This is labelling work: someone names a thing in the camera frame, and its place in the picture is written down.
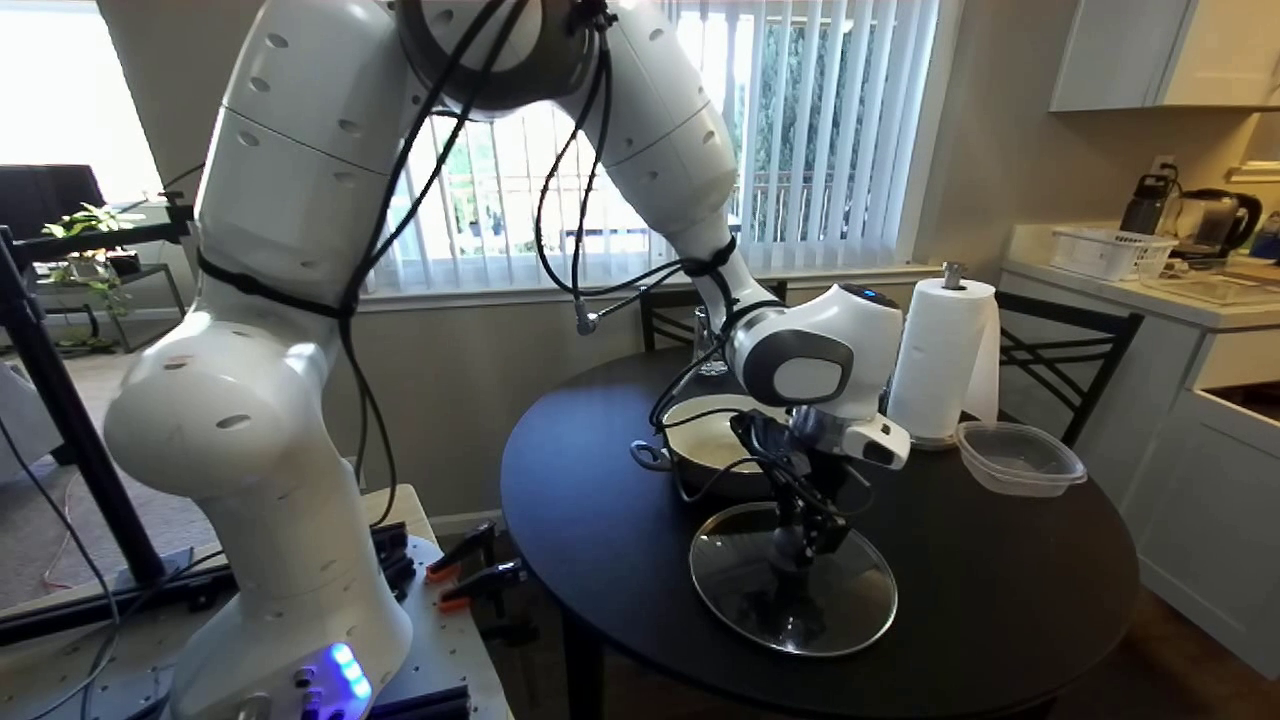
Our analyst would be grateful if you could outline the red-handled black clamp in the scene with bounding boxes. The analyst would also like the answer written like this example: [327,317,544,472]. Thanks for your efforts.
[436,557,539,626]

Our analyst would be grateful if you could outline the green potted plant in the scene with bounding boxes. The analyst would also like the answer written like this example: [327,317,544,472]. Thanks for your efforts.
[37,196,184,317]

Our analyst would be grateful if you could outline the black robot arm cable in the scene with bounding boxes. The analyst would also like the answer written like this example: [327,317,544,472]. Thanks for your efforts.
[332,0,746,537]

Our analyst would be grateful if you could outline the clear plastic storage box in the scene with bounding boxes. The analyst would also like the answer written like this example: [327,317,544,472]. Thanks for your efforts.
[1048,223,1182,283]

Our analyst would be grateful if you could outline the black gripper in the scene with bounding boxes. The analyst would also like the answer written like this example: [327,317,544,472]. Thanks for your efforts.
[730,405,860,582]

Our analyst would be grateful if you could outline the white kitchen counter cabinet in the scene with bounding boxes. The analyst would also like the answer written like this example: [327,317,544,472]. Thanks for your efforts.
[997,218,1280,683]

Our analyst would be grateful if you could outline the black metal stand frame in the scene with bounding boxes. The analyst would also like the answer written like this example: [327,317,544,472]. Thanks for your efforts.
[0,218,244,652]

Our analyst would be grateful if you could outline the clear plastic food container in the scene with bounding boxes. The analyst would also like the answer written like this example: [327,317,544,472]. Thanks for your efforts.
[955,419,1094,506]

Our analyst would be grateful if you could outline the white paper towel roll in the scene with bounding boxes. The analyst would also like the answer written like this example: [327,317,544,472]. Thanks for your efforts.
[885,260,1003,453]

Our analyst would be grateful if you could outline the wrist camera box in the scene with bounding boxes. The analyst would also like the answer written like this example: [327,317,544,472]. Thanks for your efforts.
[806,405,921,475]

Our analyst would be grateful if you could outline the white vertical window blinds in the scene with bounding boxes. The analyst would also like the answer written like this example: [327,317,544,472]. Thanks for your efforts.
[359,0,944,302]

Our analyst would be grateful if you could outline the black electric kettle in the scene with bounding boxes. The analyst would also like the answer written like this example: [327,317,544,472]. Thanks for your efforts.
[1174,183,1264,271]

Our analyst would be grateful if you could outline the robot mounting platform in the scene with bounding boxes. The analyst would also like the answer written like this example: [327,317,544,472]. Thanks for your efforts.
[0,481,516,720]

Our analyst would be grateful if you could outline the white wall cabinet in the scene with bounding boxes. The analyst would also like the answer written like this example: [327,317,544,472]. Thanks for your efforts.
[1048,0,1280,115]

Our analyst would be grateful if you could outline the black coffee appliance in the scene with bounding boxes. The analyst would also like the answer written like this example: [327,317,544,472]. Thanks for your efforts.
[1116,155,1184,240]

